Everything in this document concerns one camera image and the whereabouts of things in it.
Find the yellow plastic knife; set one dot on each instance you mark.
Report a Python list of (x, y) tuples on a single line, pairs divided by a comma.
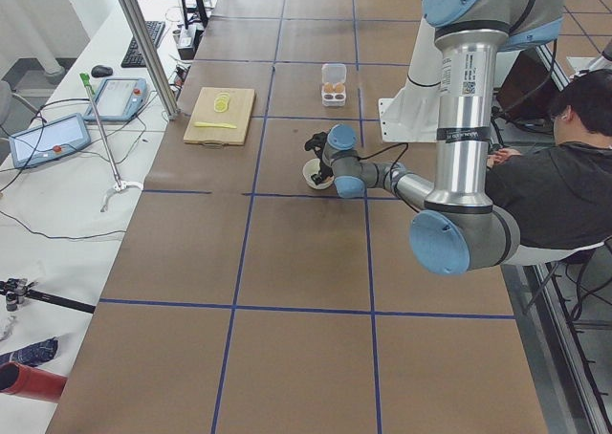
[(220, 125)]

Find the red cylinder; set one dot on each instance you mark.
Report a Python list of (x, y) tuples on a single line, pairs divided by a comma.
[(31, 383)]

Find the black computer mouse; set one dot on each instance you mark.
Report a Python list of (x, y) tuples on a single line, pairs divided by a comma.
[(100, 71)]

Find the clear plastic egg box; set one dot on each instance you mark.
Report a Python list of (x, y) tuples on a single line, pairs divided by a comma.
[(333, 84)]

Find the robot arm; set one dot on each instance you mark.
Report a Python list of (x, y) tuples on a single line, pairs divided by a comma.
[(457, 227)]

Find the person in black jacket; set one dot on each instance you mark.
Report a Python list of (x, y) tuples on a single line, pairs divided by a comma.
[(560, 196)]

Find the aluminium frame post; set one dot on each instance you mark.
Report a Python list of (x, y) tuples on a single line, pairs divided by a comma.
[(153, 64)]

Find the white reacher grabber tool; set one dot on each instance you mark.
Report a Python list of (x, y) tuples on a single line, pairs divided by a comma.
[(119, 183)]

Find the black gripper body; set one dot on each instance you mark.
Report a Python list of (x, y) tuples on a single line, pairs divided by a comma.
[(325, 168)]

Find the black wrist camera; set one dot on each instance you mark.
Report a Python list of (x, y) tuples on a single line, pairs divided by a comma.
[(316, 143)]

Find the folded dark blue umbrella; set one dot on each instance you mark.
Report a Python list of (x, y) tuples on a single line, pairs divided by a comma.
[(33, 355)]

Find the white bowl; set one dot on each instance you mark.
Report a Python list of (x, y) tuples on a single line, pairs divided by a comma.
[(317, 174)]

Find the wooden cutting board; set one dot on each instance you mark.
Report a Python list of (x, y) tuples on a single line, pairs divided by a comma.
[(241, 101)]

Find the lemon slice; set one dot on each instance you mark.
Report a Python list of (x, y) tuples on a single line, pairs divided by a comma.
[(221, 105)]

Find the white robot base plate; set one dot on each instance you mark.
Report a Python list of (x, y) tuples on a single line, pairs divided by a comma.
[(408, 121)]

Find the black tripod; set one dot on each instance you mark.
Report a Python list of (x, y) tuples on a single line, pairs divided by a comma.
[(17, 290)]

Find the teach pendant tablet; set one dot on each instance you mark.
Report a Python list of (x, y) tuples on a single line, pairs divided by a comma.
[(118, 99), (49, 142)]

